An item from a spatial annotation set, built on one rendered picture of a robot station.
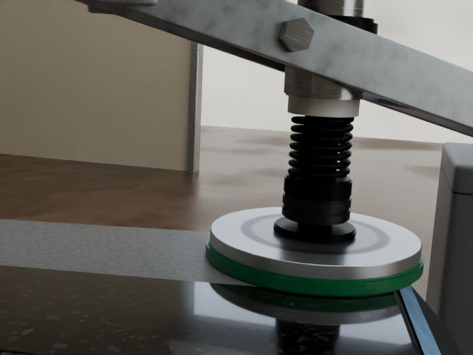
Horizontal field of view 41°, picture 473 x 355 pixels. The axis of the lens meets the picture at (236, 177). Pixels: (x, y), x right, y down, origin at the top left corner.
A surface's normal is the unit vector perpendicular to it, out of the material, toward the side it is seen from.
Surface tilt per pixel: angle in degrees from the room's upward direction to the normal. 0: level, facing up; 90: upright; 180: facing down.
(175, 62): 90
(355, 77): 90
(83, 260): 0
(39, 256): 0
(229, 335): 0
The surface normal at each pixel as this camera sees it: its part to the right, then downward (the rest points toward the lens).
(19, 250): 0.04, -0.98
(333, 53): 0.24, 0.19
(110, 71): -0.24, 0.18
